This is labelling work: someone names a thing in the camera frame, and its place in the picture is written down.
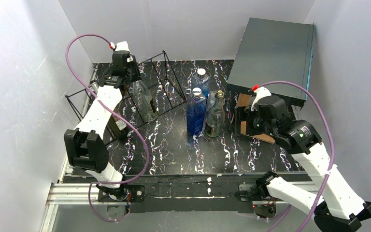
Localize blue square glass bottle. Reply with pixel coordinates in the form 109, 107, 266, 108
186, 87, 207, 136

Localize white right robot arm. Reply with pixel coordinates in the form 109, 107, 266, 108
235, 96, 371, 232

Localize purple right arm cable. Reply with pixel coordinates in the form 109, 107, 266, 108
259, 80, 335, 232

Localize grey metal box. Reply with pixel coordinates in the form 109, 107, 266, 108
227, 18, 316, 94

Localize aluminium frame rail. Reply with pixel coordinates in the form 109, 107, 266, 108
40, 64, 103, 232

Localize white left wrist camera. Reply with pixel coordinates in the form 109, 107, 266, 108
109, 41, 131, 53

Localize blue bottle with silver cap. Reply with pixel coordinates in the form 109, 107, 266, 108
191, 68, 210, 98

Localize clear bottle with gold rim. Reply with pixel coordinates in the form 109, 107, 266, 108
204, 90, 225, 138

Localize dark green wine bottle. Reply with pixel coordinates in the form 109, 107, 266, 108
109, 115, 128, 140

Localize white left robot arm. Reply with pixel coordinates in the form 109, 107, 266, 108
64, 48, 140, 189

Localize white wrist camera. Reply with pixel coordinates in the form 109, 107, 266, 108
109, 41, 131, 53
251, 85, 271, 111

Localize black wire wine rack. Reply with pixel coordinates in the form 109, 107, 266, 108
65, 50, 187, 145

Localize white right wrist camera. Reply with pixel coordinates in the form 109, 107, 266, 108
251, 85, 271, 111

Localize clear glass bottle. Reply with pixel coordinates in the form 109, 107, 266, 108
131, 80, 157, 122

